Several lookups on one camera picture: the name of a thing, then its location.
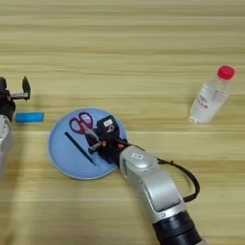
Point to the small blue rectangular block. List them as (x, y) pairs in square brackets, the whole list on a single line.
[(29, 117)]

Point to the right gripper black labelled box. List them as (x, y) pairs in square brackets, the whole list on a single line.
[(106, 126)]

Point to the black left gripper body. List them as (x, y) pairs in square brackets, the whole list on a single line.
[(6, 105)]

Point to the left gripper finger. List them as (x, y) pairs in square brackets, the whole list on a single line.
[(26, 86)]

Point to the light blue round plate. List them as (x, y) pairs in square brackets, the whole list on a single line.
[(68, 153)]

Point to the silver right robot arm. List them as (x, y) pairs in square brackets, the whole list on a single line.
[(159, 188)]

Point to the clear bottle red cap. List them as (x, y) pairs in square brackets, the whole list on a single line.
[(209, 100)]

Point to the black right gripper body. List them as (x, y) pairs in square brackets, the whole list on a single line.
[(110, 150)]

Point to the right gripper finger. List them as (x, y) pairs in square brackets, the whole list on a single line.
[(98, 134), (91, 150)]

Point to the thin black stick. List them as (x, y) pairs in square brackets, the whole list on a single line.
[(79, 148)]

